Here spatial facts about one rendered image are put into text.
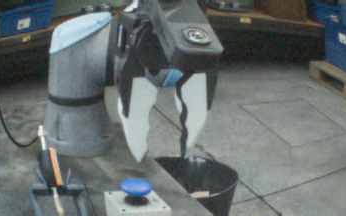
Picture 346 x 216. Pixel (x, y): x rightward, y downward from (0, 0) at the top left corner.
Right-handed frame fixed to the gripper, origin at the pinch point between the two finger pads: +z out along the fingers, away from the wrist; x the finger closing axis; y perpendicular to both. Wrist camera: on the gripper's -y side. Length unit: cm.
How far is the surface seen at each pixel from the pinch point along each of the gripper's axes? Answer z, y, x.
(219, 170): 56, 109, -62
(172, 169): 58, 120, -51
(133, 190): 9.3, 9.5, 0.2
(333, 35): 54, 308, -273
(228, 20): 55, 329, -174
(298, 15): 46, 337, -249
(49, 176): 5.3, 6.1, 13.0
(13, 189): 16.4, 23.9, 18.4
